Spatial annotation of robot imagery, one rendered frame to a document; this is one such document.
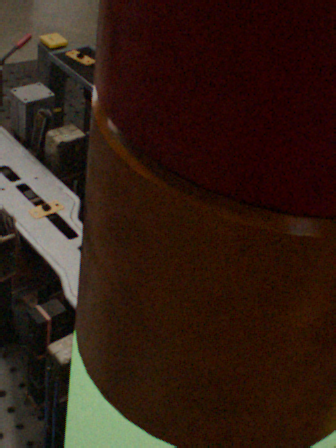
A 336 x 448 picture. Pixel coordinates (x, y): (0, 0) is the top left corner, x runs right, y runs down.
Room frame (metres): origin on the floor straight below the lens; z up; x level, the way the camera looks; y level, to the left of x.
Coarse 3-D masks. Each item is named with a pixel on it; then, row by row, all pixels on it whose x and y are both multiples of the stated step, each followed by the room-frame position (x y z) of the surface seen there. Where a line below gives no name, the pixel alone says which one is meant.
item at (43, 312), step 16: (48, 304) 0.99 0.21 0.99; (32, 320) 0.94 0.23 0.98; (48, 320) 0.94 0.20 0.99; (64, 320) 0.98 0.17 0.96; (32, 336) 0.94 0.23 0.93; (48, 336) 0.95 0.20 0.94; (32, 352) 0.96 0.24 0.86; (32, 368) 0.96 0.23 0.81; (32, 384) 0.95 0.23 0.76; (32, 400) 0.94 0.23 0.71; (48, 400) 0.95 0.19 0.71
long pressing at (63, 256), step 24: (0, 144) 1.51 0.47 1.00; (24, 168) 1.43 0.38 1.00; (0, 192) 1.31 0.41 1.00; (48, 192) 1.35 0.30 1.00; (72, 192) 1.36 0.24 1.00; (24, 216) 1.24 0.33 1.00; (72, 216) 1.27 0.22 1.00; (48, 240) 1.17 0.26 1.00; (72, 240) 1.19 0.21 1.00; (48, 264) 1.10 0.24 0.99; (72, 264) 1.11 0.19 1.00; (72, 288) 1.03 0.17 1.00
